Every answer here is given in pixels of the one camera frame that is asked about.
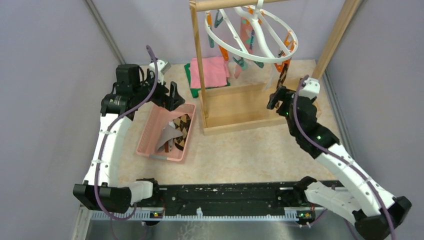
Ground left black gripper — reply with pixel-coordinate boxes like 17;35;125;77
133;69;184;111

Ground brown argyle sock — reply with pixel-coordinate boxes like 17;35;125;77
276;70;288;90
172;114;192;151

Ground grey sock red stripes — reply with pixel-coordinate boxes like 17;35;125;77
155;125;183;153

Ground white sock black stripes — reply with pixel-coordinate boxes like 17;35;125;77
168;121;176;129

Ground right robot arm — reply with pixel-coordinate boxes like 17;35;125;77
267;86;412;240

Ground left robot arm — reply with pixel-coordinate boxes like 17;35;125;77
72;60;185;215

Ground wooden hanger rack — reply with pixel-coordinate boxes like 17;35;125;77
189;0;360;136

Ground white round clip hanger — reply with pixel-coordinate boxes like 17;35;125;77
195;0;299;64

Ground pink plastic basket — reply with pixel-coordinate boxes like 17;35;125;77
135;103;196;162

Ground white tall sock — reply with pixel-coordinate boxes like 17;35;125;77
262;63;280;91

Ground green folded cloth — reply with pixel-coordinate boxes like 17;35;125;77
183;63;231;99

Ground orange clip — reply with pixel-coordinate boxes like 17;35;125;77
274;59;291;73

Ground teal clip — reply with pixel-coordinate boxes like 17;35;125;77
232;57;248;71

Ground pink folded cloth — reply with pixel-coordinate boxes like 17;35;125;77
189;56;230;89

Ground pink patterned sock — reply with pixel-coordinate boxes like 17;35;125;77
233;17;255;79

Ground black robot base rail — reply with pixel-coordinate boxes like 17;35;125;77
136;181;320;219

